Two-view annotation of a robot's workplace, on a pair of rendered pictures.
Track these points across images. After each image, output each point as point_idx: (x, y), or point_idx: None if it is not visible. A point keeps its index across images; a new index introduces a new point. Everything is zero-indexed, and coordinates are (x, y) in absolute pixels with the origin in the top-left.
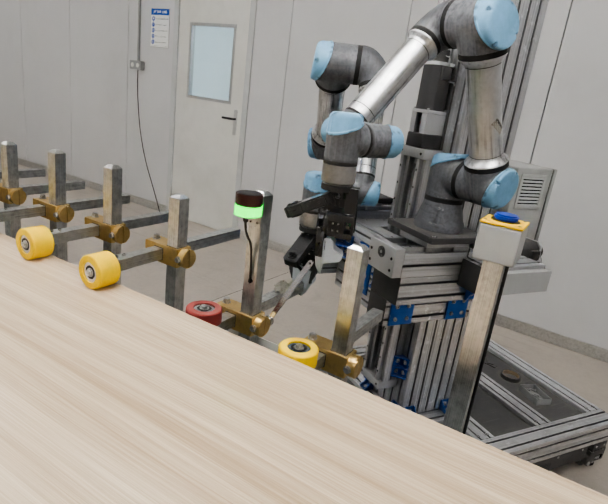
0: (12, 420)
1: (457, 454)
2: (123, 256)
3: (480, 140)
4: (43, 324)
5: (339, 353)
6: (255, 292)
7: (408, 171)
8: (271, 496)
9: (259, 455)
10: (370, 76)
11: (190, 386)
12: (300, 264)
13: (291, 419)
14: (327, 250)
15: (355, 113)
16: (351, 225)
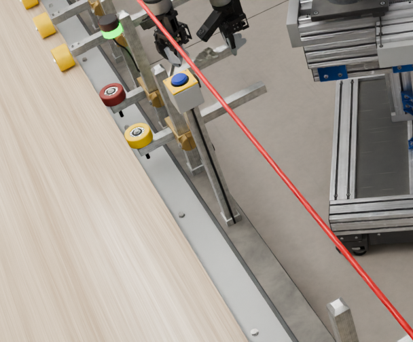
0: None
1: (147, 218)
2: (77, 45)
3: None
4: (22, 104)
5: (176, 133)
6: (145, 78)
7: None
8: (48, 222)
9: (59, 202)
10: None
11: (60, 157)
12: (222, 32)
13: (89, 184)
14: (170, 55)
15: None
16: (181, 36)
